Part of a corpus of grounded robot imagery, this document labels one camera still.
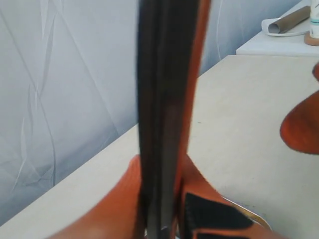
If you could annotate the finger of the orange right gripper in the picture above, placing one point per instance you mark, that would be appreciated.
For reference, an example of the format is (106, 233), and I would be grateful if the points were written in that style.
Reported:
(300, 128)

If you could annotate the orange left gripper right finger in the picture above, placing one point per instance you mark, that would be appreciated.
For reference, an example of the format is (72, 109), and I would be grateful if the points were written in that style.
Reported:
(205, 214)

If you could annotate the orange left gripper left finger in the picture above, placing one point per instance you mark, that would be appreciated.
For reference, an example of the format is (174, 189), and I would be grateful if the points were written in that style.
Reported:
(117, 216)

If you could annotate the stainless steel lunch box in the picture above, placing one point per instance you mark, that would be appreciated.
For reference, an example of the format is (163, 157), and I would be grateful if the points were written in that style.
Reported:
(253, 216)

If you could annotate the dark transparent lunch box lid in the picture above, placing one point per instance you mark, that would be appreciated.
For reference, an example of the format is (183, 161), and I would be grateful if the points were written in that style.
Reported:
(170, 41)

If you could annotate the white side table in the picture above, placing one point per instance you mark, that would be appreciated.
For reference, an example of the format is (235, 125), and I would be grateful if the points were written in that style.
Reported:
(262, 44)

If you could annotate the white bottle on coaster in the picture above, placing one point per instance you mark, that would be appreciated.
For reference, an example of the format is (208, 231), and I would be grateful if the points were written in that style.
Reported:
(312, 37)

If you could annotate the cardboard tube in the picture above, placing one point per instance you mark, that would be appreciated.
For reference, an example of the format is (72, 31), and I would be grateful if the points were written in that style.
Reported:
(286, 23)

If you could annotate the blue-grey backdrop cloth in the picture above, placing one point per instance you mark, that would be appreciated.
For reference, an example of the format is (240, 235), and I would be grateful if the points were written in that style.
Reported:
(67, 90)

